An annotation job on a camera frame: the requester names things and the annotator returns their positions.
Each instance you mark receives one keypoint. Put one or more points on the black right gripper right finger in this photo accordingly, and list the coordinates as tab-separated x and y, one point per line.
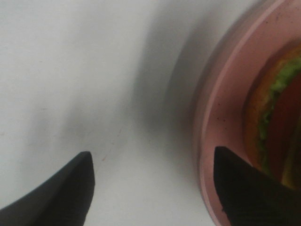
249	197

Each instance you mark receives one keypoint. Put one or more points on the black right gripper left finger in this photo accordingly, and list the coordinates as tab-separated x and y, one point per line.
63	200

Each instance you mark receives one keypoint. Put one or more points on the burger with lettuce and cheese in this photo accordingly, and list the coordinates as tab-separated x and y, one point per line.
272	119

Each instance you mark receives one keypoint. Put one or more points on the pink round plate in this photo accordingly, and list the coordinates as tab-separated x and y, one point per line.
265	31

